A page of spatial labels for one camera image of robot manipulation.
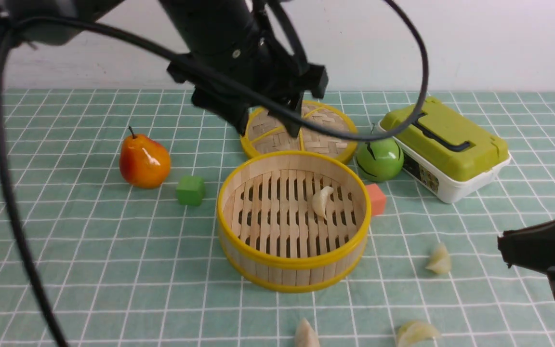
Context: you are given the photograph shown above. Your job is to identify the orange cube block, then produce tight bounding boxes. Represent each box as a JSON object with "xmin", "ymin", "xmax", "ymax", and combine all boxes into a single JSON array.
[{"xmin": 366, "ymin": 184, "xmax": 387, "ymax": 216}]

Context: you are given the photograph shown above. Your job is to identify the woven bamboo steamer lid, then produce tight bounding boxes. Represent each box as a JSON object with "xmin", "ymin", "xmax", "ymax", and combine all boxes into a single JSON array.
[{"xmin": 240, "ymin": 100, "xmax": 357, "ymax": 164}]

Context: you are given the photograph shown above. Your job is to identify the green white lunch box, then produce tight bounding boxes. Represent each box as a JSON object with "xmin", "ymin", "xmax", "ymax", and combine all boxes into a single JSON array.
[{"xmin": 383, "ymin": 96, "xmax": 512, "ymax": 204}]

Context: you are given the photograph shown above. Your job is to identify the bamboo steamer tray yellow rim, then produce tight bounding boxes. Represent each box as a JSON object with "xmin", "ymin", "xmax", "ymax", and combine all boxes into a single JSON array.
[{"xmin": 216, "ymin": 151, "xmax": 371, "ymax": 294}]

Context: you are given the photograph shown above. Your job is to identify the green apple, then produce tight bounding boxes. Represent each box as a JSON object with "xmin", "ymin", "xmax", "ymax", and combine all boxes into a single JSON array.
[{"xmin": 355, "ymin": 137, "xmax": 405, "ymax": 182}]

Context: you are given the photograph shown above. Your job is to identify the black cable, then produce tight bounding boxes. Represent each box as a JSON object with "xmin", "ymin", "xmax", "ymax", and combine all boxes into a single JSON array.
[{"xmin": 0, "ymin": 0, "xmax": 429, "ymax": 347}]

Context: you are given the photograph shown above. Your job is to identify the green cube block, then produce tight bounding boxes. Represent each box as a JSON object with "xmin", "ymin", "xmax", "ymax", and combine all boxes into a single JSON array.
[{"xmin": 176, "ymin": 175, "xmax": 206, "ymax": 206}]

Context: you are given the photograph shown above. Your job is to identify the green checkered tablecloth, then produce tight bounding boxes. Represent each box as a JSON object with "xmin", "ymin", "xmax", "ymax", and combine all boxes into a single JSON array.
[{"xmin": 6, "ymin": 89, "xmax": 555, "ymax": 347}]

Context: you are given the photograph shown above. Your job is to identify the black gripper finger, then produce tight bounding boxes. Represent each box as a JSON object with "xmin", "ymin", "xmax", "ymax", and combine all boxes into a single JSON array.
[
  {"xmin": 191, "ymin": 86, "xmax": 250, "ymax": 136},
  {"xmin": 268, "ymin": 94, "xmax": 304, "ymax": 138}
]

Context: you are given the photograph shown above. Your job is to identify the black gripper body one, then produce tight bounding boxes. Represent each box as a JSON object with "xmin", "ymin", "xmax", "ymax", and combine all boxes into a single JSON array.
[{"xmin": 167, "ymin": 34, "xmax": 328, "ymax": 107}]

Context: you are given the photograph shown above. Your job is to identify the orange red pear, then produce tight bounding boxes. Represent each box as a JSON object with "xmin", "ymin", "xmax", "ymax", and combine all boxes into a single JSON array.
[{"xmin": 119, "ymin": 126, "xmax": 171, "ymax": 189}]

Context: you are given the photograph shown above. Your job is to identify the pale dumpling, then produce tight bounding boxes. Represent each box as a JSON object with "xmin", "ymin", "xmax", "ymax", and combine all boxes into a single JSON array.
[
  {"xmin": 294, "ymin": 318, "xmax": 321, "ymax": 347},
  {"xmin": 311, "ymin": 186, "xmax": 333, "ymax": 220},
  {"xmin": 425, "ymin": 242, "xmax": 452, "ymax": 275},
  {"xmin": 396, "ymin": 320, "xmax": 441, "ymax": 347}
]

